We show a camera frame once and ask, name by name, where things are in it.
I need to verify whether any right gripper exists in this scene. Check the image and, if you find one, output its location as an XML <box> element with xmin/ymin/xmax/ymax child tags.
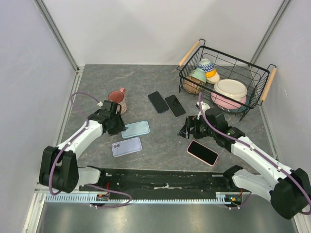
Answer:
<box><xmin>177</xmin><ymin>115</ymin><xmax>217</xmax><ymax>139</ymax></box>

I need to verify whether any pink phone case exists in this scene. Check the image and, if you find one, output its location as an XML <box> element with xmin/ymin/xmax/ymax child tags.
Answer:
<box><xmin>186</xmin><ymin>140</ymin><xmax>219</xmax><ymax>166</ymax></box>

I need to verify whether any dark green phone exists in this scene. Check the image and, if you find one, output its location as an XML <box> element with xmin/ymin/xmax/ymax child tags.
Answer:
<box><xmin>188</xmin><ymin>140</ymin><xmax>218</xmax><ymax>165</ymax></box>

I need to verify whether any black phone with stand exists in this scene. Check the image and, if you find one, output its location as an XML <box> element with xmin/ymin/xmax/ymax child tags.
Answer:
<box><xmin>165</xmin><ymin>95</ymin><xmax>186</xmax><ymax>117</ymax></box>

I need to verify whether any light blue phone case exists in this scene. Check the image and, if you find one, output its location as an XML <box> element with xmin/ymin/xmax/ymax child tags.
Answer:
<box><xmin>121</xmin><ymin>121</ymin><xmax>150</xmax><ymax>139</ymax></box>

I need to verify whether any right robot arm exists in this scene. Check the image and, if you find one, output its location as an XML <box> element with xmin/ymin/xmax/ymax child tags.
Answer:
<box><xmin>178</xmin><ymin>104</ymin><xmax>311</xmax><ymax>219</ymax></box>

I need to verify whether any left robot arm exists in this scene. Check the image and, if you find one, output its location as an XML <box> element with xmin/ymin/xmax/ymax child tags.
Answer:
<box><xmin>39</xmin><ymin>100</ymin><xmax>125</xmax><ymax>196</ymax></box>

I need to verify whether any blue-edged black phone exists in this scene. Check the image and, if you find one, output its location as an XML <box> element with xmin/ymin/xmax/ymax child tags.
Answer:
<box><xmin>148</xmin><ymin>91</ymin><xmax>169</xmax><ymax>114</ymax></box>

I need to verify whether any lavender phone case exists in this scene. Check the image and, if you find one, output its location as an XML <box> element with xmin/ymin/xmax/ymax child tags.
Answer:
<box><xmin>111</xmin><ymin>137</ymin><xmax>142</xmax><ymax>157</ymax></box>

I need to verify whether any pink floral mug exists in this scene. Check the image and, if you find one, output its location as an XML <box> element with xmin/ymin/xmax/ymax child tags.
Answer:
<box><xmin>108</xmin><ymin>88</ymin><xmax>127</xmax><ymax>114</ymax></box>

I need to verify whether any brown bowl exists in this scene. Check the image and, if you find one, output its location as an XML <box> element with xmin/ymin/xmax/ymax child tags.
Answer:
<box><xmin>182</xmin><ymin>76</ymin><xmax>205</xmax><ymax>95</ymax></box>

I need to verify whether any green bowl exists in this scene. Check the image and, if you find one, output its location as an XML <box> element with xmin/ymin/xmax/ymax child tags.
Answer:
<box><xmin>188</xmin><ymin>68</ymin><xmax>207</xmax><ymax>83</ymax></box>

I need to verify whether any yellow white bowl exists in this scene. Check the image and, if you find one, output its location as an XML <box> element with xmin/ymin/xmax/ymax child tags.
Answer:
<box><xmin>206</xmin><ymin>69</ymin><xmax>220</xmax><ymax>84</ymax></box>

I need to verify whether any teal bowl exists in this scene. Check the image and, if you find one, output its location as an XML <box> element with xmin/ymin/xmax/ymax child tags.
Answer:
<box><xmin>228</xmin><ymin>97</ymin><xmax>249</xmax><ymax>113</ymax></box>

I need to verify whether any cream bowl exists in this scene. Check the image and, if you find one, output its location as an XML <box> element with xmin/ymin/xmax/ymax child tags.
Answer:
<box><xmin>214</xmin><ymin>79</ymin><xmax>247</xmax><ymax>99</ymax></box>

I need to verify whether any blue patterned bowl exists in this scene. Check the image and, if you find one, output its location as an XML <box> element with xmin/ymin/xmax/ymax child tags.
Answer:
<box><xmin>197</xmin><ymin>58</ymin><xmax>215</xmax><ymax>72</ymax></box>

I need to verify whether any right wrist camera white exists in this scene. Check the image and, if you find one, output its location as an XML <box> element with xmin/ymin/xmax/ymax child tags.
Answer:
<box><xmin>196</xmin><ymin>101</ymin><xmax>210</xmax><ymax>119</ymax></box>

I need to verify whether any black wire basket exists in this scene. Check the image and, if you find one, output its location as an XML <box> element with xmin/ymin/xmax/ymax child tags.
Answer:
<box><xmin>177</xmin><ymin>39</ymin><xmax>276</xmax><ymax>119</ymax></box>

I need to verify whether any slotted cable duct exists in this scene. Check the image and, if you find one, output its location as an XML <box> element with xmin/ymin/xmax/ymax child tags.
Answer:
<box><xmin>45</xmin><ymin>194</ymin><xmax>231</xmax><ymax>204</ymax></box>

